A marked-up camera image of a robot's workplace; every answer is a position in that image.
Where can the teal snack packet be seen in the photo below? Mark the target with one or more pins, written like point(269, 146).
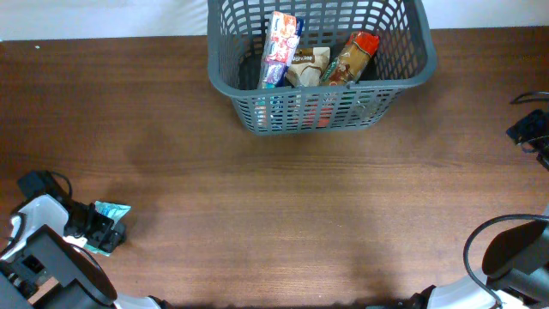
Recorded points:
point(113, 211)

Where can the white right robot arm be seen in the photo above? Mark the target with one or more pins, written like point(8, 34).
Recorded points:
point(514, 270)

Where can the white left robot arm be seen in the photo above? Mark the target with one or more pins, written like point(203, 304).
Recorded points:
point(48, 262)

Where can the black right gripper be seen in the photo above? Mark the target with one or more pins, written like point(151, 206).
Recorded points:
point(527, 128)

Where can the red spaghetti packet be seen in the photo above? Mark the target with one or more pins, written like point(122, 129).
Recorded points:
point(344, 70)

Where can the grey plastic lattice basket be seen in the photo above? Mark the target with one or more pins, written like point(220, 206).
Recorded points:
point(405, 58)

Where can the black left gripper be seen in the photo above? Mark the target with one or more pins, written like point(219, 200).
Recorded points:
point(98, 238)

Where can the Kleenex tissue multipack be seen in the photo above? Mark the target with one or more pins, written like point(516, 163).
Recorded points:
point(282, 38)

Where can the beige brown snack pouch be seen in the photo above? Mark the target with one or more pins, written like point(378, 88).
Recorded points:
point(308, 66)

